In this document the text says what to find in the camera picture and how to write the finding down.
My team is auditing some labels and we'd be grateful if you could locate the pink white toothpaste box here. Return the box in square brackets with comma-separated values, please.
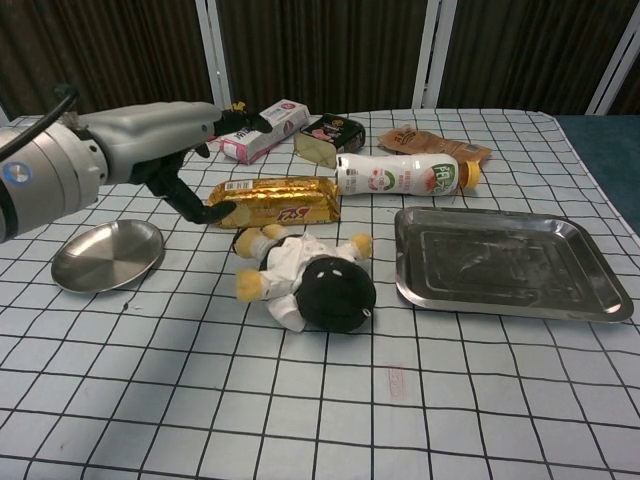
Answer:
[207, 98, 311, 165]

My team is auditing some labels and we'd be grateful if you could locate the rectangular stainless steel tray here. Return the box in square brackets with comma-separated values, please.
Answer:
[393, 205, 635, 325]

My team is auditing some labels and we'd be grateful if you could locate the dark brown corrugated panel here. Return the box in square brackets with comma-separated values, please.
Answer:
[437, 0, 640, 112]
[218, 0, 432, 114]
[608, 69, 640, 116]
[0, 0, 217, 124]

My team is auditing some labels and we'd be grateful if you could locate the brown paper pouch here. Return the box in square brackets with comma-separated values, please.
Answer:
[377, 124, 494, 164]

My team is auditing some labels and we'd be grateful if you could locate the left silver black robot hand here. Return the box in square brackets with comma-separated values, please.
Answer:
[74, 101, 275, 226]

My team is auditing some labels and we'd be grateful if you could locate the black rectangular tin box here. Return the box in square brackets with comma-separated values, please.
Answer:
[299, 113, 366, 154]

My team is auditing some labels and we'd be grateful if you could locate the white black grid tablecloth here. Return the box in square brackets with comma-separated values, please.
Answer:
[0, 109, 640, 480]

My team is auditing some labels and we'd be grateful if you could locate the white yogurt drink bottle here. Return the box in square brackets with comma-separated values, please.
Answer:
[333, 152, 482, 199]

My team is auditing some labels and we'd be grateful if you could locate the round stainless steel plate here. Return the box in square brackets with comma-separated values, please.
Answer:
[50, 219, 166, 295]

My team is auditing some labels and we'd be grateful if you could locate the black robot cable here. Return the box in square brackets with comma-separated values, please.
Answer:
[0, 85, 79, 162]

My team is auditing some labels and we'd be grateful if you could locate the clear packet with dried leaf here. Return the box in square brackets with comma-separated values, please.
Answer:
[293, 131, 339, 169]

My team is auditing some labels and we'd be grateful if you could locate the plush doll black head white coat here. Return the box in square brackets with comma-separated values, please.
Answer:
[233, 223, 376, 335]

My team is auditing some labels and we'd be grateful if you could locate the gold biscuit packet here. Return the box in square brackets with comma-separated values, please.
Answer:
[205, 175, 342, 230]

